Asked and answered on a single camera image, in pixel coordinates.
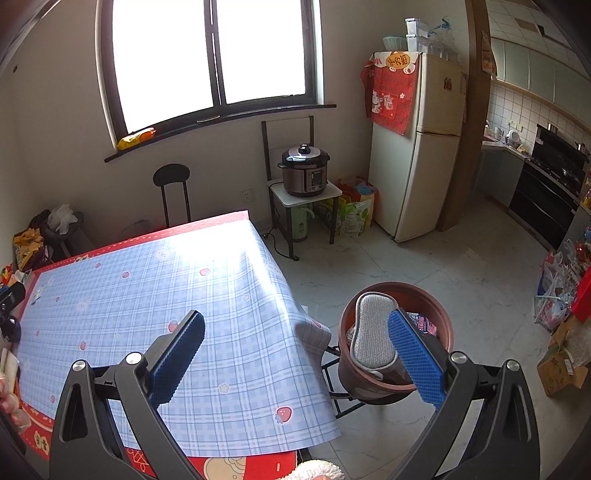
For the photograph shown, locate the pale upper kitchen cabinets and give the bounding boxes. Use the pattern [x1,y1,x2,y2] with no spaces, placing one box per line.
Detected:
[489,37,591,121]

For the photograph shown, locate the black built-in stove oven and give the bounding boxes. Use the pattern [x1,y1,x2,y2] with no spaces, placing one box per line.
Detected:
[508,159,585,252]

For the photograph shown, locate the yellow snack packet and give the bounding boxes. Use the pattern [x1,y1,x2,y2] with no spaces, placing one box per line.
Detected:
[116,128,158,151]

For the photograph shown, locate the white fluffy sleeve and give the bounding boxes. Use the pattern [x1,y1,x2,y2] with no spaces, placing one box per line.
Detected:
[295,459,345,480]

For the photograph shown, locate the grey scrubbing sponge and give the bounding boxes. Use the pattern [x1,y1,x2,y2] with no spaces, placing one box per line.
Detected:
[348,292,399,370]

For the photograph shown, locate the green electric kettle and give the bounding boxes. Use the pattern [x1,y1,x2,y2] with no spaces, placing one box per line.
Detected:
[290,207,315,241]

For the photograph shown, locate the printed cardboard box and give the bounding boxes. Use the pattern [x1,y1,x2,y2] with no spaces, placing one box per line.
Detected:
[538,344,589,398]

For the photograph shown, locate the yellow snack bags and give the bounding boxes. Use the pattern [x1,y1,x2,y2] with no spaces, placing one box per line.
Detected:
[13,226,47,273]

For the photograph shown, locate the yellow wall notice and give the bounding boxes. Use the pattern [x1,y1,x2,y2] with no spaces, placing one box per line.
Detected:
[480,31,497,73]

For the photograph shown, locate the brown plastic flower pot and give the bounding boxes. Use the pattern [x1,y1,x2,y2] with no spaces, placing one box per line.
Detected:
[338,281,454,401]

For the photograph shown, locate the green white printed bag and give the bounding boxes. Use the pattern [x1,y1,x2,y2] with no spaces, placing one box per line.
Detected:
[339,196,375,234]

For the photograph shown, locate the plain cardboard box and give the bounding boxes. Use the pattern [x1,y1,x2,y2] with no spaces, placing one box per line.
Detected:
[549,316,591,356]

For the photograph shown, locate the cream two-door fridge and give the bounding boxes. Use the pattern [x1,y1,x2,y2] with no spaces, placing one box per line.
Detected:
[368,52,469,243]

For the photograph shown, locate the brown wooden door frame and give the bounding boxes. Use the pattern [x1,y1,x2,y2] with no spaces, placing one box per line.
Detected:
[436,0,492,232]

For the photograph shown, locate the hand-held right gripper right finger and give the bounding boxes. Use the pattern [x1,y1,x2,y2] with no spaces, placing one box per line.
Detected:
[387,308,541,480]

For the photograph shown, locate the black power cable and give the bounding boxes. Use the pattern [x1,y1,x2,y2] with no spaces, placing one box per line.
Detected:
[261,228,296,260]

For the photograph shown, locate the blue plaid tablecloth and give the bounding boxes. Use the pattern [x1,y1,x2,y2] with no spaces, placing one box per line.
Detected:
[14,222,342,459]

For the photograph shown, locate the clear plastic containers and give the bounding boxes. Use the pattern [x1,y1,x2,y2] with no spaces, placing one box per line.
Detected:
[427,18,462,61]

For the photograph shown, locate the white crumpled plastic bag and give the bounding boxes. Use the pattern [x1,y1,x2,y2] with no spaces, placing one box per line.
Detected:
[48,204,75,232]

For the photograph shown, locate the black folding chair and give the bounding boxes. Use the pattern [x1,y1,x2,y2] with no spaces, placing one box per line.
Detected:
[318,344,416,420]

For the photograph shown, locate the dark round side table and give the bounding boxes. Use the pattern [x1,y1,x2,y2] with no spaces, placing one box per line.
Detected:
[44,212,86,259]

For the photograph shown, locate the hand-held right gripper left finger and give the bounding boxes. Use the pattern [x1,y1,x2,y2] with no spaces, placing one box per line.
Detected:
[48,310,206,480]

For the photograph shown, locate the silver electric pressure cooker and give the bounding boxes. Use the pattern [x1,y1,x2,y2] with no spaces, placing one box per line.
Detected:
[278,144,331,198]

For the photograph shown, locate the red printed fridge cloth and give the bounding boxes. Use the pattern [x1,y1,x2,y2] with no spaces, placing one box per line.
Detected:
[361,51,422,136]

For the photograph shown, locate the black range hood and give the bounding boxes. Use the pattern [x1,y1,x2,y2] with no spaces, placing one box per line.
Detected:
[534,124,591,176]

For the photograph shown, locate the red hanging garment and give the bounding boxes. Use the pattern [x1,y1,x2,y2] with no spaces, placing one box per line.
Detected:
[570,265,591,324]

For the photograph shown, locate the white storage box stack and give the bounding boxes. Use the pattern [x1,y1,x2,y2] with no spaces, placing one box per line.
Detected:
[405,17,428,54]

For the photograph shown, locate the dark framed window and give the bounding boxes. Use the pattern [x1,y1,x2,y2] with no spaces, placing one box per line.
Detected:
[95,0,321,148]

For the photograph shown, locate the grey lower kitchen cabinet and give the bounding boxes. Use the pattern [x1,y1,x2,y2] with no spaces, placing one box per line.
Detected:
[475,141,527,208]

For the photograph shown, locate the pile of plastic bags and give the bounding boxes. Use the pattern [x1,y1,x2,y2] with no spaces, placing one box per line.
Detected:
[536,240,587,333]

